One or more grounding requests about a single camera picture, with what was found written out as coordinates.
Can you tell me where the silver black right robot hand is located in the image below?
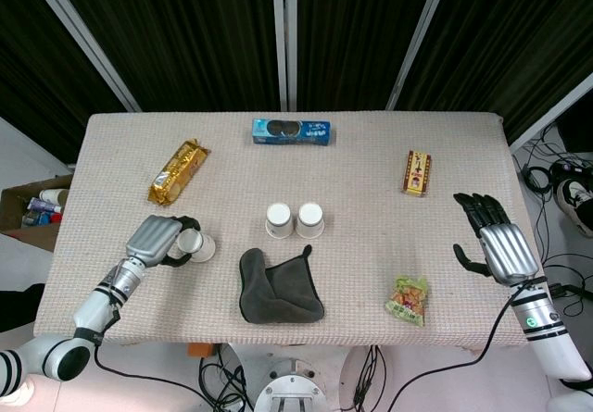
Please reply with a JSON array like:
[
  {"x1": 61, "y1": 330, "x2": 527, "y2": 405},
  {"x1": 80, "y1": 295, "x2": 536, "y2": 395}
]
[{"x1": 452, "y1": 192, "x2": 541, "y2": 287}]

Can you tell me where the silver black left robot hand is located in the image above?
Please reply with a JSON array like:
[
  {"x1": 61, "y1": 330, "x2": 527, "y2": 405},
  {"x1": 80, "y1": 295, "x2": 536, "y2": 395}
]
[{"x1": 125, "y1": 214, "x2": 203, "y2": 268}]

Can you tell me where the white paper cup blue stripe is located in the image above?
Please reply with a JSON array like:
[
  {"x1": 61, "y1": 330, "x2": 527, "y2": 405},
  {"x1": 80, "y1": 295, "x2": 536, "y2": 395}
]
[
  {"x1": 295, "y1": 203, "x2": 326, "y2": 240},
  {"x1": 177, "y1": 228, "x2": 218, "y2": 264},
  {"x1": 265, "y1": 203, "x2": 296, "y2": 240}
]

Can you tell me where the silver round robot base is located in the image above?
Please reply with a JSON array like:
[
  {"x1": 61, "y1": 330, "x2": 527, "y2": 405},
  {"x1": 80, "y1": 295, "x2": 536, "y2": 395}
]
[{"x1": 253, "y1": 355, "x2": 335, "y2": 412}]

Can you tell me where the gold foil biscuit package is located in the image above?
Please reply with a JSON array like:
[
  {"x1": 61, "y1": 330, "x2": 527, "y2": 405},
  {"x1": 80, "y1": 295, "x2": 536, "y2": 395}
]
[{"x1": 147, "y1": 139, "x2": 210, "y2": 207}]

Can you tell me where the white black sneaker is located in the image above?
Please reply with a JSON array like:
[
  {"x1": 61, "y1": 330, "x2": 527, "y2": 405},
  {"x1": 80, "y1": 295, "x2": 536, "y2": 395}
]
[{"x1": 550, "y1": 161, "x2": 593, "y2": 238}]

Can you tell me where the green snack bag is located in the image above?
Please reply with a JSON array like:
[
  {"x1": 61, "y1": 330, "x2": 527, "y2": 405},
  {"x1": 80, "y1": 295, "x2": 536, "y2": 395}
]
[{"x1": 384, "y1": 276, "x2": 430, "y2": 329}]

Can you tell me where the purple white tube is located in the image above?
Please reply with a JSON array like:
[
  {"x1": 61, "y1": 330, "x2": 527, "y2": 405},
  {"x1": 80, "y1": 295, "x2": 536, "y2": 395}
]
[{"x1": 26, "y1": 197, "x2": 64, "y2": 214}]

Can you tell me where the red and yellow small box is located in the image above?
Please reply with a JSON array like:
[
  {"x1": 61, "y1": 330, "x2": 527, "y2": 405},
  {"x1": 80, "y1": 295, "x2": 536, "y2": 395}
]
[{"x1": 401, "y1": 149, "x2": 435, "y2": 198}]

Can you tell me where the grey microfibre cloth black trim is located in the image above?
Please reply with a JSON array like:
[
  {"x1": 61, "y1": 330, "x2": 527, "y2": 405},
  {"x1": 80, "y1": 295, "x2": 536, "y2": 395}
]
[{"x1": 238, "y1": 243, "x2": 325, "y2": 325}]

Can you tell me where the brown cardboard box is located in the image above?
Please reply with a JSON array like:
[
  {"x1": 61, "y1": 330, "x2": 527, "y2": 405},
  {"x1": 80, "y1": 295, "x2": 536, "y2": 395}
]
[{"x1": 0, "y1": 174, "x2": 74, "y2": 254}]

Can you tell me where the beige woven tablecloth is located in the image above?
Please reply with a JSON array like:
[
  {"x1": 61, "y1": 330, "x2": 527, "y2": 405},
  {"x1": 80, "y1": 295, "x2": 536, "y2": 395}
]
[{"x1": 32, "y1": 111, "x2": 552, "y2": 353}]

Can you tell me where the blue cookie box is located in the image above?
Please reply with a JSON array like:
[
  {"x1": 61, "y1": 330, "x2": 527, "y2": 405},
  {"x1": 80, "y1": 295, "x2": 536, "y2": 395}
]
[{"x1": 251, "y1": 118, "x2": 335, "y2": 146}]

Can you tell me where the black pleated curtain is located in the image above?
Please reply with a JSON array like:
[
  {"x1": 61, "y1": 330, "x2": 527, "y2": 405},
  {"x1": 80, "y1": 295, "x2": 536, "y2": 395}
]
[{"x1": 0, "y1": 0, "x2": 593, "y2": 163}]

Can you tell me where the black floor cable tangle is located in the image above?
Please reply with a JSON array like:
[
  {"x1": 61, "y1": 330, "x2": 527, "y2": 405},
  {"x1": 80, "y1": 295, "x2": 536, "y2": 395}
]
[{"x1": 511, "y1": 122, "x2": 593, "y2": 320}]

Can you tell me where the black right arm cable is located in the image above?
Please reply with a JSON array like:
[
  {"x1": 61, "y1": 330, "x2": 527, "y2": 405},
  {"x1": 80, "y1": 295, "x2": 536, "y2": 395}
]
[{"x1": 386, "y1": 281, "x2": 532, "y2": 412}]

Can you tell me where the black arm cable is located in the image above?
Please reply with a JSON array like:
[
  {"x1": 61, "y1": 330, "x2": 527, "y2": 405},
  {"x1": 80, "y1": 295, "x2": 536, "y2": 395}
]
[
  {"x1": 386, "y1": 281, "x2": 532, "y2": 412},
  {"x1": 95, "y1": 332, "x2": 254, "y2": 412}
]

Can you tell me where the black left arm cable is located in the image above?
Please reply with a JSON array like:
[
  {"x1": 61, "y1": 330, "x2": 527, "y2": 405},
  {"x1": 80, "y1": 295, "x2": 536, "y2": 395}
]
[{"x1": 95, "y1": 332, "x2": 254, "y2": 412}]

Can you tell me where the grey metal frame post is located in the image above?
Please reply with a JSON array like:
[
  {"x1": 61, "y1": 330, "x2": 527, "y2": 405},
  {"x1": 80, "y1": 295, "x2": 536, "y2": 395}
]
[
  {"x1": 385, "y1": 0, "x2": 455, "y2": 111},
  {"x1": 22, "y1": 0, "x2": 143, "y2": 113},
  {"x1": 508, "y1": 71, "x2": 593, "y2": 154},
  {"x1": 271, "y1": 0, "x2": 299, "y2": 112}
]

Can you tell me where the black cable bundle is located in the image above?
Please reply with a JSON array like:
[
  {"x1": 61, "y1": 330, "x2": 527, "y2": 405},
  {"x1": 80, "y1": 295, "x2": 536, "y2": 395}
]
[{"x1": 198, "y1": 344, "x2": 254, "y2": 412}]

